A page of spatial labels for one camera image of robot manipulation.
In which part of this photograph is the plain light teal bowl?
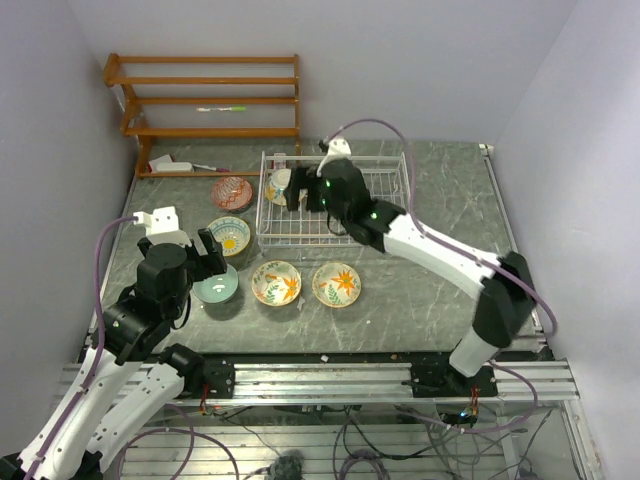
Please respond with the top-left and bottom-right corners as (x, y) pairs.
(193, 265), (239, 304)

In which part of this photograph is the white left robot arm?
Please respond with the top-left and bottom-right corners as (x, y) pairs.
(1, 229), (227, 479)

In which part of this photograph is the loose purple floor cable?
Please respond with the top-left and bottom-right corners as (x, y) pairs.
(114, 402), (241, 480)

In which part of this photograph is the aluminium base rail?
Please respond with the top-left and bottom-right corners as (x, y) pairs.
(59, 362), (581, 401)

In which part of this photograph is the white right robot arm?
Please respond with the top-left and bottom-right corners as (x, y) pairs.
(284, 158), (537, 396)

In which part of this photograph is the white wire dish rack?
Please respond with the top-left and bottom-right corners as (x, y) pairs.
(255, 153), (410, 249)

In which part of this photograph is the white red box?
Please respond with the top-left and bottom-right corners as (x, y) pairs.
(148, 154), (194, 174)

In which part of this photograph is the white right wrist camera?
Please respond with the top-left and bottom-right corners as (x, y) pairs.
(319, 137), (351, 165)

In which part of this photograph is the green white pen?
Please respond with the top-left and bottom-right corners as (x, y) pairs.
(196, 106), (247, 113)

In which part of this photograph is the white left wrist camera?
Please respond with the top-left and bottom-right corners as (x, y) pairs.
(133, 206), (191, 247)

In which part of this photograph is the blue yellow patterned bowl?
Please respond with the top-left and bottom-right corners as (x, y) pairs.
(208, 216), (251, 257)

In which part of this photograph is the orange floral bowl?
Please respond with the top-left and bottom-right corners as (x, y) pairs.
(312, 262), (362, 308)
(251, 260), (302, 307)
(265, 168), (292, 207)

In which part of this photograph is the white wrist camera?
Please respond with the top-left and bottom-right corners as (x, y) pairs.
(133, 206), (191, 247)
(319, 137), (351, 165)

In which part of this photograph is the pink white pen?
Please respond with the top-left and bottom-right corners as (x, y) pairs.
(192, 163), (230, 173)

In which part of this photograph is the small red white card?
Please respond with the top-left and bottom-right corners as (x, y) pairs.
(272, 152), (287, 170)

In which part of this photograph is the red patterned bowl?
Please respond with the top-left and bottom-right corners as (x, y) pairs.
(210, 176), (253, 212)

